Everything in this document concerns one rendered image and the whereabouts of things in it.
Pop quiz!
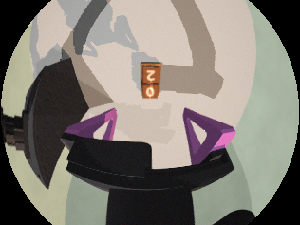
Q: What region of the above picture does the brown cube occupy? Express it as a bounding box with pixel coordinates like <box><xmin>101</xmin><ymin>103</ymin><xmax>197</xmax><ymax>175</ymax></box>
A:
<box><xmin>142</xmin><ymin>66</ymin><xmax>159</xmax><ymax>83</ymax></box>
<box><xmin>142</xmin><ymin>83</ymin><xmax>158</xmax><ymax>99</ymax></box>

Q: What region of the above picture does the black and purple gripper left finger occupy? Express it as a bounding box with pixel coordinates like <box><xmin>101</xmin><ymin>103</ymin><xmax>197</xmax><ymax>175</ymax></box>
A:
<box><xmin>64</xmin><ymin>108</ymin><xmax>117</xmax><ymax>141</ymax></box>

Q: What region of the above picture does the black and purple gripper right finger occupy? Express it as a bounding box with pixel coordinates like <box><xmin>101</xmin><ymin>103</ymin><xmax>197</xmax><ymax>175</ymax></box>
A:
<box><xmin>182</xmin><ymin>108</ymin><xmax>236</xmax><ymax>165</ymax></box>

